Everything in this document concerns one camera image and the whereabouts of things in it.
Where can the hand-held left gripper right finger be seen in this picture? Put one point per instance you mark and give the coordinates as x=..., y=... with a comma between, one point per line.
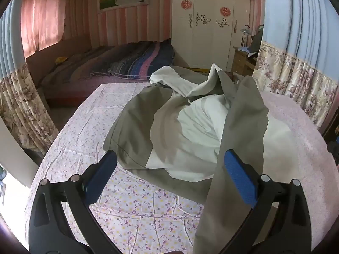
x=239, y=180

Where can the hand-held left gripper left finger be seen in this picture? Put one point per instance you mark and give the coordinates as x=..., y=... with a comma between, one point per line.
x=102, y=172

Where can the grey and white duvet cover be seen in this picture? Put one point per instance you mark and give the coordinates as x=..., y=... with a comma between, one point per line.
x=196, y=121

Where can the floral print sheet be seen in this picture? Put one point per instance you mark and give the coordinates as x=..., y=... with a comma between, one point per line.
x=132, y=211

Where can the pink textured blanket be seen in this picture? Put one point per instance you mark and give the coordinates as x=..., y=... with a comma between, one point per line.
x=294, y=143

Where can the bed with purple sheet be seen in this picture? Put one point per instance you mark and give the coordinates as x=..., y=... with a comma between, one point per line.
x=79, y=90

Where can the white board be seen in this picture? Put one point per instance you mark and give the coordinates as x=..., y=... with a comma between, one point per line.
x=16, y=158

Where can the blue floral curtain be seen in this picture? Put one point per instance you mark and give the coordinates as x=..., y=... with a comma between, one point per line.
x=21, y=105
x=296, y=66

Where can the striped blue pink blanket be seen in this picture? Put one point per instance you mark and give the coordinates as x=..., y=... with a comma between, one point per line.
x=127, y=60

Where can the wooden desk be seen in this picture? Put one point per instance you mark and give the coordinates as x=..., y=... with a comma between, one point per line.
x=239, y=60

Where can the yellow toy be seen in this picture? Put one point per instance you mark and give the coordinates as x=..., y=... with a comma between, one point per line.
x=60, y=59

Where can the light blue cloth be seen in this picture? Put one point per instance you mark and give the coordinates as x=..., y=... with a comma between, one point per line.
x=243, y=49

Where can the white wardrobe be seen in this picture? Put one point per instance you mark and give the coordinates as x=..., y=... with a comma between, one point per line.
x=209, y=31

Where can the pink window curtain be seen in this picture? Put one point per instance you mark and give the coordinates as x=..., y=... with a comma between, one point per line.
x=39, y=18

